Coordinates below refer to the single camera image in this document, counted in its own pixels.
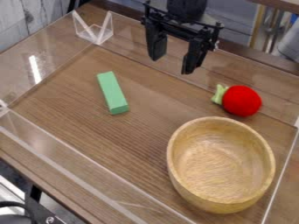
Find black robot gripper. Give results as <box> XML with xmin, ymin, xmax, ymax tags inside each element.
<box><xmin>142</xmin><ymin>0</ymin><xmax>224</xmax><ymax>74</ymax></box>

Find red plush strawberry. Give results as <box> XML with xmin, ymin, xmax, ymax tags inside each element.
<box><xmin>211</xmin><ymin>84</ymin><xmax>263</xmax><ymax>117</ymax></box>

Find green rectangular block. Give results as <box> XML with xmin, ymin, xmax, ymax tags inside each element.
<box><xmin>98</xmin><ymin>72</ymin><xmax>130</xmax><ymax>115</ymax></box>

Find wooden bowl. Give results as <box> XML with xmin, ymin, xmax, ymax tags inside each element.
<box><xmin>166</xmin><ymin>116</ymin><xmax>276</xmax><ymax>214</ymax></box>

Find clear acrylic corner bracket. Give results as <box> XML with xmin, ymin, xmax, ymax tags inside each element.
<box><xmin>71</xmin><ymin>11</ymin><xmax>114</xmax><ymax>46</ymax></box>

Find gold metal chair frame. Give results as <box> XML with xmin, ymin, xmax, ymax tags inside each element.
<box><xmin>250</xmin><ymin>4</ymin><xmax>288</xmax><ymax>53</ymax></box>

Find clear acrylic tray wall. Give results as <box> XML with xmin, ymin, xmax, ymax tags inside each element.
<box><xmin>0</xmin><ymin>13</ymin><xmax>299</xmax><ymax>224</ymax></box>

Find black table leg bracket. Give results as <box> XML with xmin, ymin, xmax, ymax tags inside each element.
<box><xmin>24</xmin><ymin>185</ymin><xmax>67</xmax><ymax>224</ymax></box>

